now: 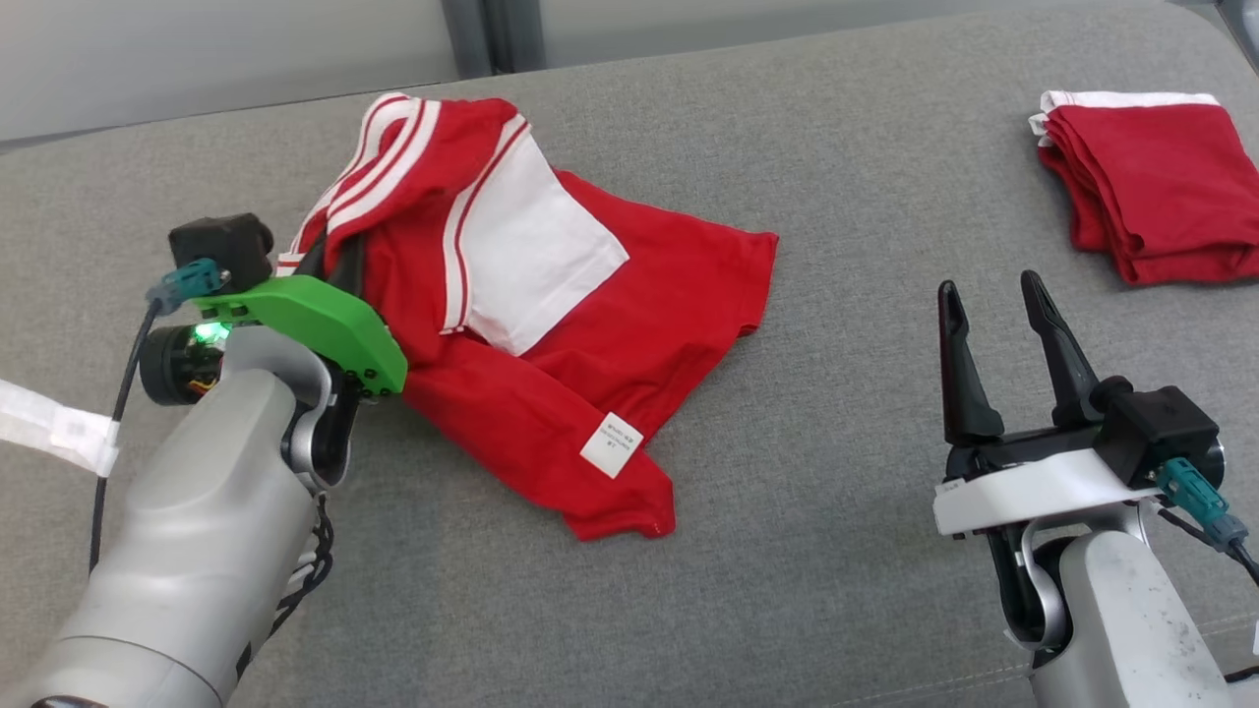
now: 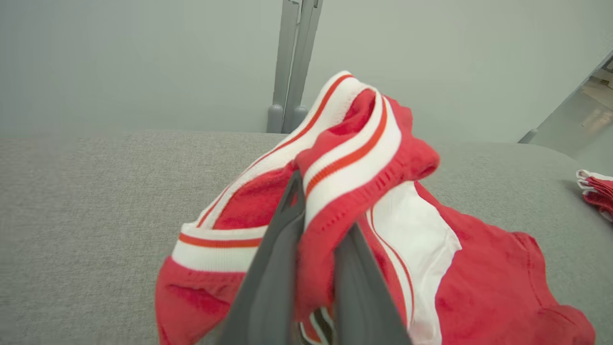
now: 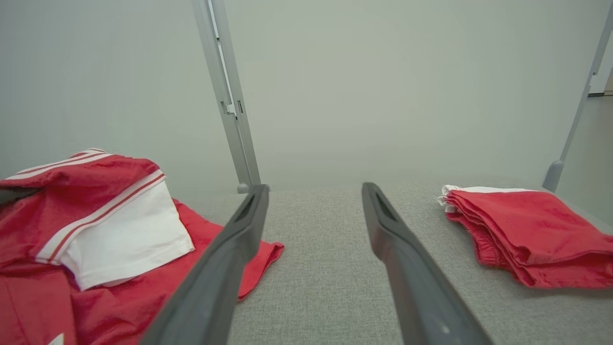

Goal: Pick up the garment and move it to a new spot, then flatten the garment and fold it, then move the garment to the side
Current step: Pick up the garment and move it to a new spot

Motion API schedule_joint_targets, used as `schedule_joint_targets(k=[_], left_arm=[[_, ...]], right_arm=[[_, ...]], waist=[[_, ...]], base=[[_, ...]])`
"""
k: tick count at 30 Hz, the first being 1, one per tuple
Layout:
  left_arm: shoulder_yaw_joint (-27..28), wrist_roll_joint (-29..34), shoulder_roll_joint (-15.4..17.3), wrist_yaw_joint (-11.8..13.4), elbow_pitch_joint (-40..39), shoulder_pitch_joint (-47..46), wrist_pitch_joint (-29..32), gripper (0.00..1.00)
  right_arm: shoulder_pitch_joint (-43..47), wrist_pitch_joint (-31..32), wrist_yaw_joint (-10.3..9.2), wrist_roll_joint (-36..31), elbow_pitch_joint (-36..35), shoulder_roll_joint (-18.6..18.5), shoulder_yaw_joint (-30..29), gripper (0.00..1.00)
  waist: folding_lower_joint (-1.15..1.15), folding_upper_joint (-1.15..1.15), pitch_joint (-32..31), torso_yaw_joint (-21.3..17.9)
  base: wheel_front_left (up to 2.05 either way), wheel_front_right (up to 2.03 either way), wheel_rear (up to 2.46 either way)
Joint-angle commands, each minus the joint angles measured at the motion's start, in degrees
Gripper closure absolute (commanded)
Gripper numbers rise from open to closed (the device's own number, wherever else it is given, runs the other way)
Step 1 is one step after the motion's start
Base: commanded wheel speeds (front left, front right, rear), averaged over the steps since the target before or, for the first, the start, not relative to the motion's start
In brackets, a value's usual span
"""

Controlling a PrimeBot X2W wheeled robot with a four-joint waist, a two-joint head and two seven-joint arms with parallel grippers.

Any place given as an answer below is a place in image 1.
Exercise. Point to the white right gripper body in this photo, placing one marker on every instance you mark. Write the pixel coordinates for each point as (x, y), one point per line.
(1033, 487)

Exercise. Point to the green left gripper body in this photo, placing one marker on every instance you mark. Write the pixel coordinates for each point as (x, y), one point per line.
(334, 324)

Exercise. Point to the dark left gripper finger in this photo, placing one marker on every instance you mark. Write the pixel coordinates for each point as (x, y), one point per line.
(313, 264)
(349, 270)

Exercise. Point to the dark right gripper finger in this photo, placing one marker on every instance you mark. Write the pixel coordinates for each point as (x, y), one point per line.
(1067, 369)
(966, 393)

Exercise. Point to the red shorts with white stripe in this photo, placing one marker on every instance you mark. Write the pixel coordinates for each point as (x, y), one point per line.
(1161, 187)

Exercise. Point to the red and white t-shirt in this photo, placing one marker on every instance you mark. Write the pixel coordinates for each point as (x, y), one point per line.
(590, 324)

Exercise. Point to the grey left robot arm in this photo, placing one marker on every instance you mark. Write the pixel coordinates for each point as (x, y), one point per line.
(197, 531)

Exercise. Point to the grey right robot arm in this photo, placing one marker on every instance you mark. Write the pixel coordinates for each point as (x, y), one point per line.
(1131, 619)

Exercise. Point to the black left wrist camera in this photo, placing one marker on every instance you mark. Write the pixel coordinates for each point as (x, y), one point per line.
(221, 251)

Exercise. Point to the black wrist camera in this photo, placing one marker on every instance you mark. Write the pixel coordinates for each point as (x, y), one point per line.
(221, 251)
(1156, 428)

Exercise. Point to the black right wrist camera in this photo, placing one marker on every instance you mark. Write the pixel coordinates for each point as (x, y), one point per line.
(1156, 428)

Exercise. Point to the teal left camera connector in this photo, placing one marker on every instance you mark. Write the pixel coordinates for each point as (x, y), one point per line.
(187, 285)

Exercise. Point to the teal camera connector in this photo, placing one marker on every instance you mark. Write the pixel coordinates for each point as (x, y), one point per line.
(187, 285)
(1195, 497)

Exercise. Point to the teal right camera connector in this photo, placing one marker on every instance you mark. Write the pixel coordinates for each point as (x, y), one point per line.
(1195, 497)

